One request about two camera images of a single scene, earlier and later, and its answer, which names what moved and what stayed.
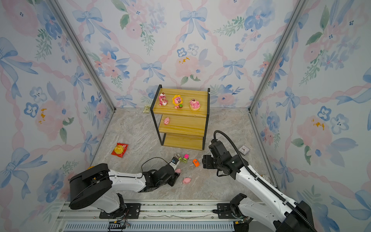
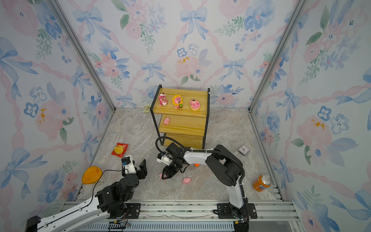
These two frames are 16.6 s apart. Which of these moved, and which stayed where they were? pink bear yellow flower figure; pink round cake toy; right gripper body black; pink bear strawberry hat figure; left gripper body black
Moved: left gripper body black; right gripper body black
Stayed: pink round cake toy; pink bear strawberry hat figure; pink bear yellow flower figure
